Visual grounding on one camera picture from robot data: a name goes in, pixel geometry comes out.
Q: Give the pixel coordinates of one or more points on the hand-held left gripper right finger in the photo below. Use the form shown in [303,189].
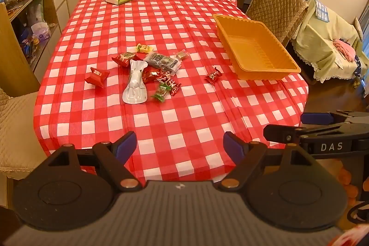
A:
[233,146]

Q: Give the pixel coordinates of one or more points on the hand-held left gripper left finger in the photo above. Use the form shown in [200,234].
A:
[126,145]

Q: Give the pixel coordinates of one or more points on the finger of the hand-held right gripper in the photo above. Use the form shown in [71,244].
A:
[315,118]
[276,133]

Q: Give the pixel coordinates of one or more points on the white green snack pouch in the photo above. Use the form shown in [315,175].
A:
[135,84]

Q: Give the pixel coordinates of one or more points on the green candy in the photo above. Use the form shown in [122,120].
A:
[160,92]

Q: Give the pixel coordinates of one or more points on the red twist candy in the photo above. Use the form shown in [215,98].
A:
[212,76]

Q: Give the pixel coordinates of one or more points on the red pillow snack packet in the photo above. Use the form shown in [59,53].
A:
[97,76]

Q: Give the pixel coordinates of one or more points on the red white striped candy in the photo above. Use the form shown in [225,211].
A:
[165,78]

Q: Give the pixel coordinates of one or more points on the red picture snack packet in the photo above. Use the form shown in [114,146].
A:
[124,58]

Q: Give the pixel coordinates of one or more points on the grey black snack packet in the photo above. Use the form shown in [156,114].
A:
[161,61]

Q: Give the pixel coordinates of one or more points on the orange plastic tray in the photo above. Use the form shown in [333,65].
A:
[250,44]

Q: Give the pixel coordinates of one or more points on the yellow candy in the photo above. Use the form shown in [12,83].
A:
[143,48]

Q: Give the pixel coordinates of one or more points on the clear brown candy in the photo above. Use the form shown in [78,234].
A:
[181,55]

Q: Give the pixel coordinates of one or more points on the red white checkered tablecloth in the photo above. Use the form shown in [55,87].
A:
[187,119]

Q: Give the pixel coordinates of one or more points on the pink cloth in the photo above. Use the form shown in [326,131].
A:
[344,50]

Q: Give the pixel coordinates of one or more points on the sofa with cream cover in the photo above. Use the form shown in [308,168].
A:
[317,41]

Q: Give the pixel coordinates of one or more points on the red white printed cloth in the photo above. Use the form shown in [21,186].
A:
[351,236]

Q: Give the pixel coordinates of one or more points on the blue white checked towel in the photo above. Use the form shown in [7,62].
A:
[321,9]

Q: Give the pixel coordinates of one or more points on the purple white packet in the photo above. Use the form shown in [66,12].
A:
[41,32]

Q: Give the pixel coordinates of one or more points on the wooden shelf unit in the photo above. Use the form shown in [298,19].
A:
[57,12]

